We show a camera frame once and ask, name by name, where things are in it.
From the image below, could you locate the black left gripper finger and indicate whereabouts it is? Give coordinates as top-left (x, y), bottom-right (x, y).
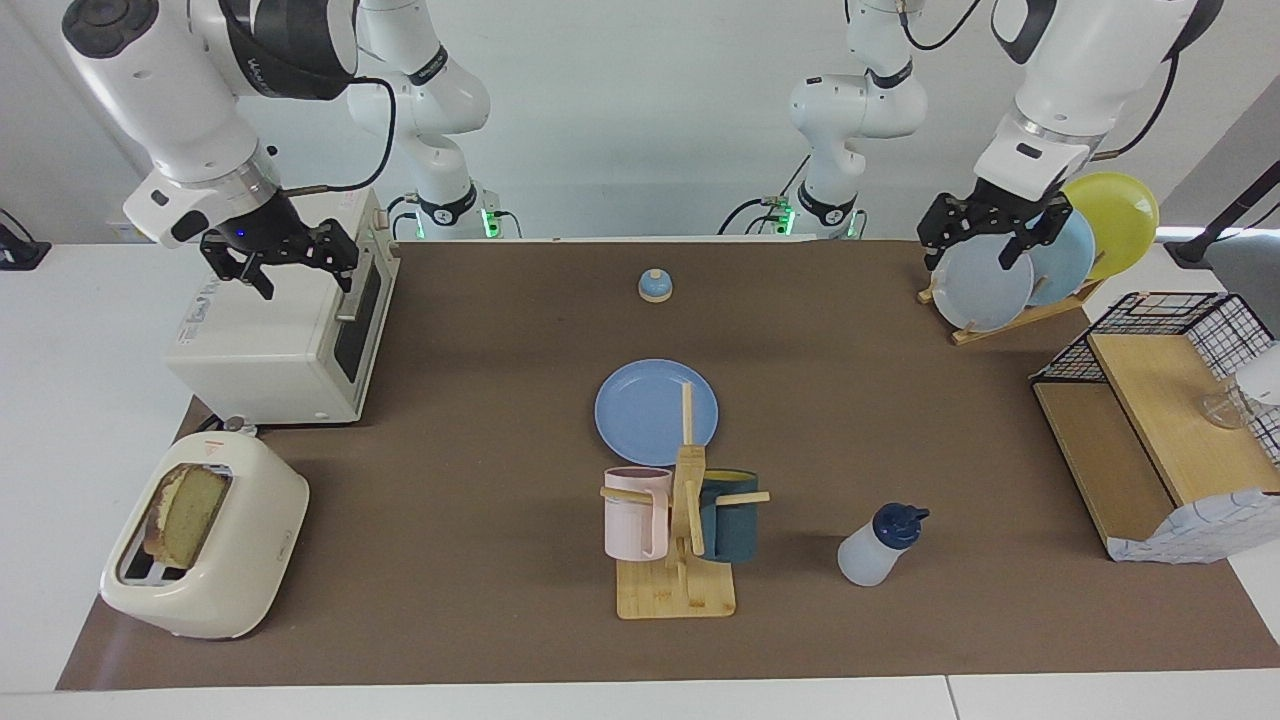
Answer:
top-left (1000, 195), bottom-right (1073, 269)
top-left (918, 195), bottom-right (969, 271)

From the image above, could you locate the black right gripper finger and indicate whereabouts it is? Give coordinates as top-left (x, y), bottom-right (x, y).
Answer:
top-left (205, 250), bottom-right (276, 301)
top-left (318, 220), bottom-right (359, 293)

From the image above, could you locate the toasted bread slice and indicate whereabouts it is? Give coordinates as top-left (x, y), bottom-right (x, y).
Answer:
top-left (143, 463), bottom-right (233, 571)

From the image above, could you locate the white seasoning bottle navy cap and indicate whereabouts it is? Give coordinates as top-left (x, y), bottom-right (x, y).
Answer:
top-left (837, 503), bottom-right (931, 587)

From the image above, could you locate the light blue plate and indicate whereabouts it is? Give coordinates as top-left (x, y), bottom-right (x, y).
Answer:
top-left (1020, 205), bottom-right (1097, 307)

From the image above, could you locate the yellow plate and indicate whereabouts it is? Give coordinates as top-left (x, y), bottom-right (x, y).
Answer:
top-left (1062, 172), bottom-right (1160, 282)

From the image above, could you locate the grey-blue plate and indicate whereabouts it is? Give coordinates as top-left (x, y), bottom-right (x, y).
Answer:
top-left (931, 228), bottom-right (1035, 332)

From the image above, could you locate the blue round plate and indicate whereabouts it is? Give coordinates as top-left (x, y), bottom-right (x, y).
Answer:
top-left (594, 359), bottom-right (720, 468)

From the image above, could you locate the white toaster oven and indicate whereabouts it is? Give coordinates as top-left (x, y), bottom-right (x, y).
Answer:
top-left (165, 187), bottom-right (401, 426)

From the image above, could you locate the wooden dish rack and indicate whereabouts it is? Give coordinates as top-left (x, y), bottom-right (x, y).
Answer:
top-left (918, 278), bottom-right (1106, 346)

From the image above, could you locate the black angled stand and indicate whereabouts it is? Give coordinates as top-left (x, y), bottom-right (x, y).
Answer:
top-left (1165, 160), bottom-right (1280, 269)

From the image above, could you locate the wooden two-tier shelf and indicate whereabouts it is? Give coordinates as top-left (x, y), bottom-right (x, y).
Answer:
top-left (1032, 333), bottom-right (1280, 563)

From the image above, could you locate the black stand base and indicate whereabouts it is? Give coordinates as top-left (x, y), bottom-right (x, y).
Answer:
top-left (0, 208), bottom-right (51, 271)

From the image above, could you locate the clear glass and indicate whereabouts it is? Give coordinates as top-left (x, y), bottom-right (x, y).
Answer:
top-left (1203, 385), bottom-right (1251, 431)

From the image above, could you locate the cream two-slot toaster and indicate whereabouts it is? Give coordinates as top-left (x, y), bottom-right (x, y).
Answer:
top-left (100, 432), bottom-right (310, 640)

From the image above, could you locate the brown table mat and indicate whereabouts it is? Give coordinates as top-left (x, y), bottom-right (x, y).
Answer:
top-left (55, 240), bottom-right (1280, 691)

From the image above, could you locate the teal mug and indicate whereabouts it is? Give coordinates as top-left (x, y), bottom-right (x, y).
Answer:
top-left (698, 470), bottom-right (759, 563)

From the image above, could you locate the pink ribbed mug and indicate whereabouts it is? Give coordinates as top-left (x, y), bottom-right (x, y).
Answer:
top-left (603, 467), bottom-right (673, 561)

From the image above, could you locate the wooden mug tree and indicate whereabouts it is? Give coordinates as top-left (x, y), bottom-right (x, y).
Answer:
top-left (600, 382), bottom-right (771, 620)

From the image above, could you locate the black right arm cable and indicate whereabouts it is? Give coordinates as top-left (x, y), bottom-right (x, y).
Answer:
top-left (278, 75), bottom-right (398, 196)

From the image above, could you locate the black wire basket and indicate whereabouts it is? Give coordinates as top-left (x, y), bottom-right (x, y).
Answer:
top-left (1032, 292), bottom-right (1280, 466)

